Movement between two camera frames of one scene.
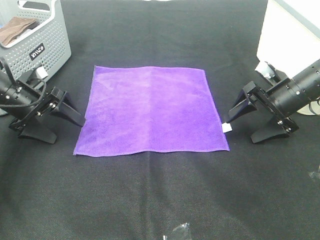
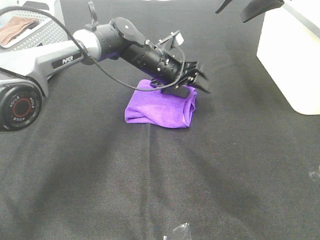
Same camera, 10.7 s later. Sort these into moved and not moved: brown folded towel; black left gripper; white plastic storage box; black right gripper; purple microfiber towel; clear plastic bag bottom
Moved: black left gripper; black right gripper; purple microfiber towel
Not moved: clear plastic bag bottom; white plastic storage box; brown folded towel
